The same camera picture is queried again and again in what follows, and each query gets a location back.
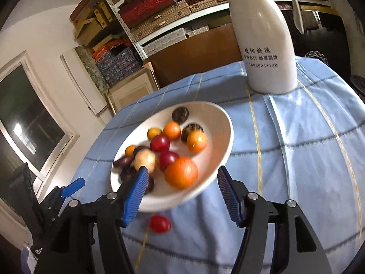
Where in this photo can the pale picture frame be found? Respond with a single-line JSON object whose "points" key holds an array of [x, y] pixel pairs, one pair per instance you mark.
{"points": [[131, 91]]}

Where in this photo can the small orange kumquat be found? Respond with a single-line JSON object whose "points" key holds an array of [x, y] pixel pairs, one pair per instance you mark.
{"points": [[154, 133], [130, 150]]}

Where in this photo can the white metal shelf rack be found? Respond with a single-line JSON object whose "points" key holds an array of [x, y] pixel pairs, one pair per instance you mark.
{"points": [[125, 30]]}

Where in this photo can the stack of red patterned boxes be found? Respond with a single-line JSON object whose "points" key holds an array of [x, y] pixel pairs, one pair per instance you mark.
{"points": [[145, 4]]}

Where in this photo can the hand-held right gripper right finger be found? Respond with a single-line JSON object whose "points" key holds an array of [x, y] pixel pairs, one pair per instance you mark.
{"points": [[229, 197]]}

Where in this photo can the yellow wooden box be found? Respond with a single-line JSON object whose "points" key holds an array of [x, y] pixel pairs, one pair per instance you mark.
{"points": [[91, 22]]}

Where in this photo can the white thermos jug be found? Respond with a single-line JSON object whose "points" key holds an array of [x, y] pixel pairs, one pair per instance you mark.
{"points": [[265, 34]]}

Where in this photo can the red cherry tomato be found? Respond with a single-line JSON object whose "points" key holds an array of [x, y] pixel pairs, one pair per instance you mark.
{"points": [[169, 158], [159, 223], [159, 143]]}

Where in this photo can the white framed window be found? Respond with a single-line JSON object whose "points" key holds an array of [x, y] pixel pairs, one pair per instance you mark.
{"points": [[28, 134]]}

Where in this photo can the white oval plate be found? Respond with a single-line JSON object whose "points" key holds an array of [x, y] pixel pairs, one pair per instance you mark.
{"points": [[216, 137]]}

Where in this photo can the black box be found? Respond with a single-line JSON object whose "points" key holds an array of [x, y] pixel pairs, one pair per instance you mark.
{"points": [[316, 57]]}

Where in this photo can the stack of blue patterned boxes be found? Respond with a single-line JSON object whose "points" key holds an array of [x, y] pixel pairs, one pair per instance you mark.
{"points": [[119, 64]]}

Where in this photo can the orange gift box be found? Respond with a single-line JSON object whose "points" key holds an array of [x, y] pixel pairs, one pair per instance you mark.
{"points": [[109, 47]]}

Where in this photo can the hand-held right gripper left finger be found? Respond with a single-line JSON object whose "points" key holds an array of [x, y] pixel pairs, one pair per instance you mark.
{"points": [[137, 194]]}

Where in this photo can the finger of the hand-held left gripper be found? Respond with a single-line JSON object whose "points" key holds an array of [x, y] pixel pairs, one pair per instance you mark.
{"points": [[73, 187]]}

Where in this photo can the blue checked tablecloth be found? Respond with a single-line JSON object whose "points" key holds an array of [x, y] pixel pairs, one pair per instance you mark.
{"points": [[285, 162]]}

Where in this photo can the dark brown water chestnut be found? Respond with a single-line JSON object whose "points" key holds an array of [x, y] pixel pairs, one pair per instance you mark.
{"points": [[180, 114], [127, 174], [122, 162], [139, 149], [188, 130], [150, 184]]}

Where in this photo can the stack of woven boxes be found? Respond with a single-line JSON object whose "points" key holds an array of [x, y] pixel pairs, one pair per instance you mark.
{"points": [[162, 14]]}

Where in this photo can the small orange tangerine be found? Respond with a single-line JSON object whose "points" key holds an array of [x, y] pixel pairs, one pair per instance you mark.
{"points": [[172, 130]]}

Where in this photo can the brown wooden chair back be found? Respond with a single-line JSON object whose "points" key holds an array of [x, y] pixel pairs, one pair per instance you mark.
{"points": [[194, 57]]}

